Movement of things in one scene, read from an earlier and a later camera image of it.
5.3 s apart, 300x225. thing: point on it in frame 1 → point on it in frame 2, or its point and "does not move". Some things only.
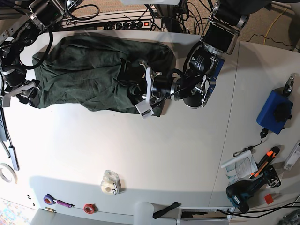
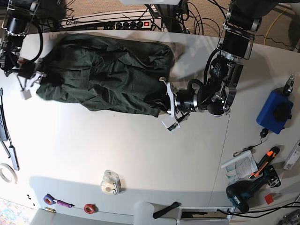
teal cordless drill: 238,192 does not move
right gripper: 162,86 → 186,100
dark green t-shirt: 104,72 does not move
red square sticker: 268,198 does not move
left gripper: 14,75 → 26,71
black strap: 157,213 does not move
